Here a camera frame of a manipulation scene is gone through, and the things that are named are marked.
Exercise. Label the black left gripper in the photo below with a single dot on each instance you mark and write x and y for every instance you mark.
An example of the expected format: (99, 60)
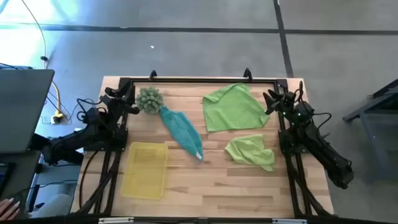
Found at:
(116, 102)

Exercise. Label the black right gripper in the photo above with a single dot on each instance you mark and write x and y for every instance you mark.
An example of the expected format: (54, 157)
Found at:
(287, 104)

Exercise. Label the bright green microfiber towel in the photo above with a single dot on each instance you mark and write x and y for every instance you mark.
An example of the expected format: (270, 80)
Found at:
(233, 109)

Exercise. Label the pale lime microfiber towel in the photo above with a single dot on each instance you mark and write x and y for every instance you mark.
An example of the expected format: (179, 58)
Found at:
(248, 149)

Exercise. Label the teal microfiber towel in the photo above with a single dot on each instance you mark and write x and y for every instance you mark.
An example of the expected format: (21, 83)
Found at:
(182, 130)

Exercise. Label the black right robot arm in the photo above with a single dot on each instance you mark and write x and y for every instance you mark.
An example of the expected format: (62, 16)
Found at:
(326, 152)

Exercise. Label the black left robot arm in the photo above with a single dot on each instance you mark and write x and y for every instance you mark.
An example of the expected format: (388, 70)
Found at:
(71, 141)

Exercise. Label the yellow translucent plastic basket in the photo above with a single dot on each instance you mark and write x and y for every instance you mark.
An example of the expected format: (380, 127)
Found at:
(144, 171)

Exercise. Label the potted succulent plant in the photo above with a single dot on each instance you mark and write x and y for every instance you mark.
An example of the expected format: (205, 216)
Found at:
(150, 99)

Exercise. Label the green cloth towel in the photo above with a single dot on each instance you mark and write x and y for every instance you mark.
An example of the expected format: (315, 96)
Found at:
(202, 80)

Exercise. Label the yellow power plug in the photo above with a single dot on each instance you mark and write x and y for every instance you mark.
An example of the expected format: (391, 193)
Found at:
(57, 117)

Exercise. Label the blue-legged work table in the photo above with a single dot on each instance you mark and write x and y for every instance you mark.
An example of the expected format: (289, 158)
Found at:
(382, 98)

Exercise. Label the silver aluminium extrusion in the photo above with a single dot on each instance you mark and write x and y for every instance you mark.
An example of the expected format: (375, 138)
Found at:
(115, 220)
(289, 221)

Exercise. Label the black operator desk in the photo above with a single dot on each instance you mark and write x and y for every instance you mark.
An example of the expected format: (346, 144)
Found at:
(18, 174)

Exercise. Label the person's hand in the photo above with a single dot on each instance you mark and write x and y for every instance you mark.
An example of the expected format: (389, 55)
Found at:
(7, 210)

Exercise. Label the black frame hook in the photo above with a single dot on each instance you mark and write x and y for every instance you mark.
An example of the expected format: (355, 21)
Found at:
(151, 75)
(247, 74)

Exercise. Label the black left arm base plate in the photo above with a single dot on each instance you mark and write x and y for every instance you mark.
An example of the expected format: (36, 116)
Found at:
(119, 146)

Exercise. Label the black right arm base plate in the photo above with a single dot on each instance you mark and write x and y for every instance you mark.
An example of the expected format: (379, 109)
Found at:
(287, 146)

